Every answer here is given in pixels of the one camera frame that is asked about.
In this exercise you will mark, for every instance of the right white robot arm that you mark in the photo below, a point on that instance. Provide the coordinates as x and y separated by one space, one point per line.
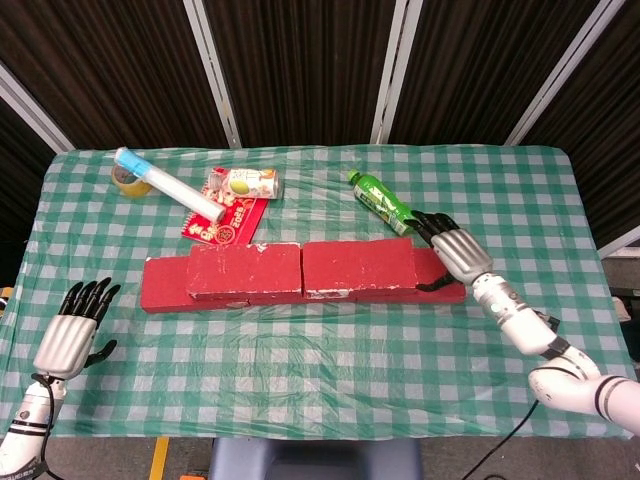
525 325

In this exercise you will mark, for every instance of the red brick front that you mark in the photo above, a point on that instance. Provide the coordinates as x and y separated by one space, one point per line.
360 265

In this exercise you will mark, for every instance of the white plastic wrap roll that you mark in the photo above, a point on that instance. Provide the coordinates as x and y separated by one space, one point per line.
175 190

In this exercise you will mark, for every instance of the green drink bottle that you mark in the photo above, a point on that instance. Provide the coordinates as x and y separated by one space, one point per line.
385 202

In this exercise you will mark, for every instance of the green checkered tablecloth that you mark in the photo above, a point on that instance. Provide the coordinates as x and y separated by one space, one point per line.
280 360

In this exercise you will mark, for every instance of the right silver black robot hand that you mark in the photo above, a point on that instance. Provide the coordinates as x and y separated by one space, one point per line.
460 255

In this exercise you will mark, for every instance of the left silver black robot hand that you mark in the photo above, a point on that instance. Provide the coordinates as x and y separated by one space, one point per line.
65 345

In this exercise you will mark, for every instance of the clear bottle fruit label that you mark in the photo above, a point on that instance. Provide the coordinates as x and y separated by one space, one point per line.
250 184

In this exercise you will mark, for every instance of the dark folding partition screen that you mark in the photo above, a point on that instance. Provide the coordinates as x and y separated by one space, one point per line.
310 65

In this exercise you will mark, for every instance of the yellow tape roll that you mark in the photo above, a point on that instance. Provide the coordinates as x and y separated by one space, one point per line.
131 190

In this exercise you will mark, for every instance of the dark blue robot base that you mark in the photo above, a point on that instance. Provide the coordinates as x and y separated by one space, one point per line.
315 460

